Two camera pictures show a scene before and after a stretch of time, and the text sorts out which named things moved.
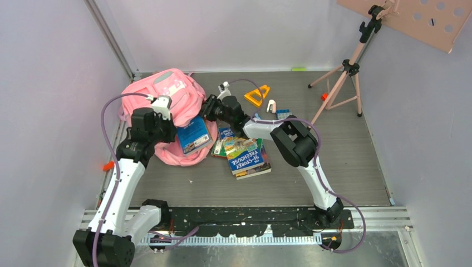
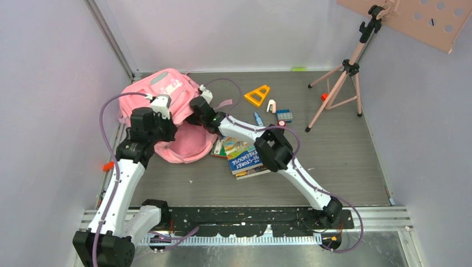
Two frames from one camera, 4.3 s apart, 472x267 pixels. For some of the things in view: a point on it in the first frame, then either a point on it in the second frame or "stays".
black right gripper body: x=214 y=110 → x=192 y=119
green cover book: x=219 y=148 stays
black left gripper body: x=163 y=132 stays
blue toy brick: x=283 y=113 stays
